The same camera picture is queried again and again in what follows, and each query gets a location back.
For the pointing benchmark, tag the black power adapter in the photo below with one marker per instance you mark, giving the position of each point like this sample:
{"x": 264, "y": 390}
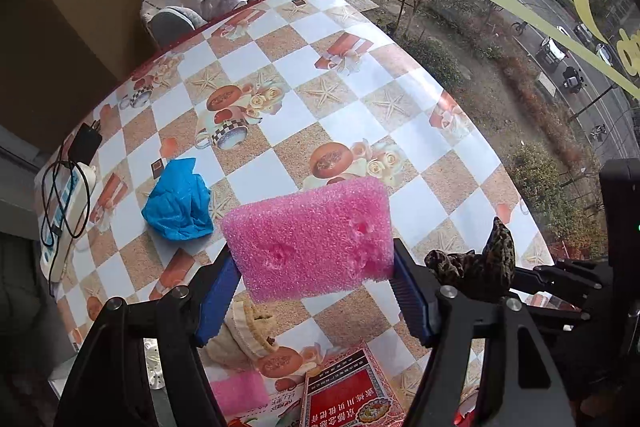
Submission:
{"x": 85, "y": 142}

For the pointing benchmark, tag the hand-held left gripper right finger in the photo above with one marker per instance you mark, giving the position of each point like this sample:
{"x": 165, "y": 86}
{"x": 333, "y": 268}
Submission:
{"x": 410, "y": 302}

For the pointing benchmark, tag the blue crumpled bag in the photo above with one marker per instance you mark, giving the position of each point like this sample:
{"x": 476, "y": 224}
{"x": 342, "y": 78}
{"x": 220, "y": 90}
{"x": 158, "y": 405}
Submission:
{"x": 177, "y": 207}

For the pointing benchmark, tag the white car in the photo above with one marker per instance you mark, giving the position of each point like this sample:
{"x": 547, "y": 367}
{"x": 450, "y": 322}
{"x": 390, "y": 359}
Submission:
{"x": 550, "y": 50}

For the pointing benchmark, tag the red patterned cardboard box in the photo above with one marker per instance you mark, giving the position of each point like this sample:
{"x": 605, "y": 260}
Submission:
{"x": 345, "y": 397}

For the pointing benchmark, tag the checkered printed tablecloth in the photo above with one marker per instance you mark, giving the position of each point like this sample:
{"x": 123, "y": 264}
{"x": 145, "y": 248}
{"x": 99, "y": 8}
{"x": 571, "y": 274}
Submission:
{"x": 350, "y": 117}

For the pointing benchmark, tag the floral printed packet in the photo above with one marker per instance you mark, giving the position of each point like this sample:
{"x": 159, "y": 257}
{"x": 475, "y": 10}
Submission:
{"x": 280, "y": 409}

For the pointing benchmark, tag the white power strip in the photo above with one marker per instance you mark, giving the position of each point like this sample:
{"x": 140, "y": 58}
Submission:
{"x": 52, "y": 264}

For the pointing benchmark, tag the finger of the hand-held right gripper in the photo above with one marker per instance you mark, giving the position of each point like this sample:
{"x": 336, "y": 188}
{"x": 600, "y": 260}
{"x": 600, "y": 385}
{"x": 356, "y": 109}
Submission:
{"x": 560, "y": 277}
{"x": 555, "y": 313}

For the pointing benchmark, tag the beige knit cloth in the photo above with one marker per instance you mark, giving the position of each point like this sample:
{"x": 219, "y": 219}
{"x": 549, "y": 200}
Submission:
{"x": 240, "y": 337}

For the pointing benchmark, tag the yellow crescent window decal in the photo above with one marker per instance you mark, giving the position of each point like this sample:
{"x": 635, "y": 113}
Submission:
{"x": 582, "y": 2}

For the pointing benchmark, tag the grey cushioned chair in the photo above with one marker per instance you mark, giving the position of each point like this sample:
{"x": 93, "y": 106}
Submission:
{"x": 167, "y": 22}

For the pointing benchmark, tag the leopard print scrunchie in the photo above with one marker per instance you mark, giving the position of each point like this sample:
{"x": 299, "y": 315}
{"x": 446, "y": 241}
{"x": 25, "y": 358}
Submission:
{"x": 490, "y": 267}

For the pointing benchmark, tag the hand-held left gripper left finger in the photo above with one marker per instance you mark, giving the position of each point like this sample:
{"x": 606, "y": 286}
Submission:
{"x": 215, "y": 302}

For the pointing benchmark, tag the pink foam sponge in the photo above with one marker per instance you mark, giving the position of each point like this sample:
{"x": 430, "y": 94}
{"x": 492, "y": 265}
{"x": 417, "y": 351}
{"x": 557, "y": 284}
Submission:
{"x": 310, "y": 242}
{"x": 240, "y": 392}

